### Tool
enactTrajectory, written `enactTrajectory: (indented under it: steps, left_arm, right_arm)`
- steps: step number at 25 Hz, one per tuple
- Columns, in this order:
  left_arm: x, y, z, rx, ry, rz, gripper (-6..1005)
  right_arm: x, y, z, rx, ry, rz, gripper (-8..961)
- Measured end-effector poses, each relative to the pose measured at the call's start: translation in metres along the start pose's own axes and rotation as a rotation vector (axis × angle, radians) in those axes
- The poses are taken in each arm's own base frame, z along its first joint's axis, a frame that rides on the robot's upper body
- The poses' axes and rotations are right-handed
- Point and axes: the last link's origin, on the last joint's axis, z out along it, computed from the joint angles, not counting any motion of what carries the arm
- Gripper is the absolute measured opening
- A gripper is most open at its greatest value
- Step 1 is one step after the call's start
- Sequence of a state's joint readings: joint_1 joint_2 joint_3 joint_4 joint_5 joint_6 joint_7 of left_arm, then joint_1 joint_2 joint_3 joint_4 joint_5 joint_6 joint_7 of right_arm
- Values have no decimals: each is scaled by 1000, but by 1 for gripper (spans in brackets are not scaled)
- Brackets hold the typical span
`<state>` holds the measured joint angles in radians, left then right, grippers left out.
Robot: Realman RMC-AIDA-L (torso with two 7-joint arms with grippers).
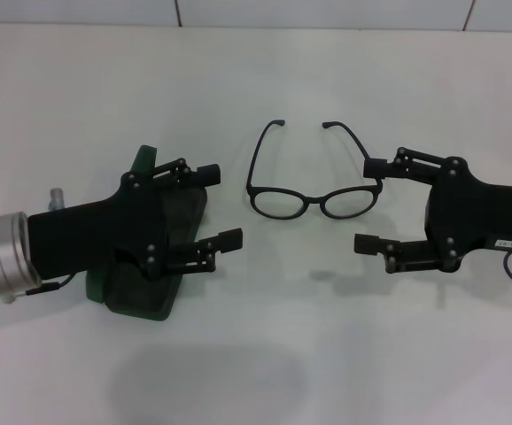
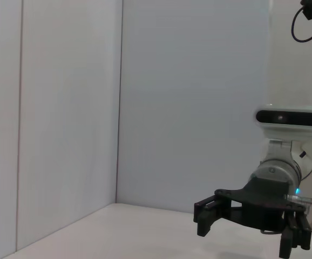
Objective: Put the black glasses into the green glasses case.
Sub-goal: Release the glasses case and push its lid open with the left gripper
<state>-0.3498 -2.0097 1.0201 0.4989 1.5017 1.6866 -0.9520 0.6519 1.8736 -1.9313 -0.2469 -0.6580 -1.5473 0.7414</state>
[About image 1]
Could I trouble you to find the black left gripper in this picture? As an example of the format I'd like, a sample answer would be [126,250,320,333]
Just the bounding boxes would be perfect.
[27,157,244,284]

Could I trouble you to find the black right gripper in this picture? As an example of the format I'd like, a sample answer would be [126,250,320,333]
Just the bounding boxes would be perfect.
[353,147,512,274]

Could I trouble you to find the black cable with silver plug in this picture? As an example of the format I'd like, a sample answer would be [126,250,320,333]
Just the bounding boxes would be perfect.
[4,273,80,306]

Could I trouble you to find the green glasses case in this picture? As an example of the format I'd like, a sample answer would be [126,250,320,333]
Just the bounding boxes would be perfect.
[85,144,208,322]

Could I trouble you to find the black glasses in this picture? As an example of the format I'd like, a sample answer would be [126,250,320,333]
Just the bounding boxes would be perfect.
[246,118,385,221]

